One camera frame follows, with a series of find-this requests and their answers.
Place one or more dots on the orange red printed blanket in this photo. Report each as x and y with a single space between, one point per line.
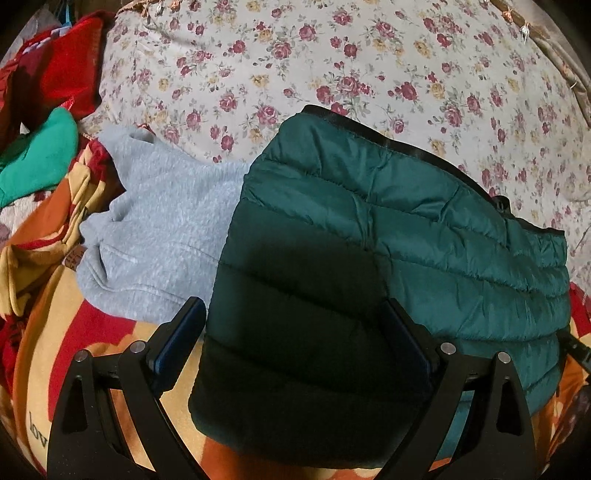
69 304

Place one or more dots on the beige cloth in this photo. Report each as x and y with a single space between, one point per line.
554 50

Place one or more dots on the light blue fleece sweater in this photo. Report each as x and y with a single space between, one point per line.
161 221

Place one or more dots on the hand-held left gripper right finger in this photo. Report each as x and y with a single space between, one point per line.
411 344

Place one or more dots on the floral bed sheet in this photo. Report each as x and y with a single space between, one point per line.
323 69

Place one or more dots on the bright green garment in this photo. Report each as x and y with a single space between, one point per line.
41 157

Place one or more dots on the red garment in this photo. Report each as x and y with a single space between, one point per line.
69 69

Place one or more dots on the green puffer jacket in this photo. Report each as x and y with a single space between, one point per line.
369 230

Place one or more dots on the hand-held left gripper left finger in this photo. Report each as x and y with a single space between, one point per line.
178 344

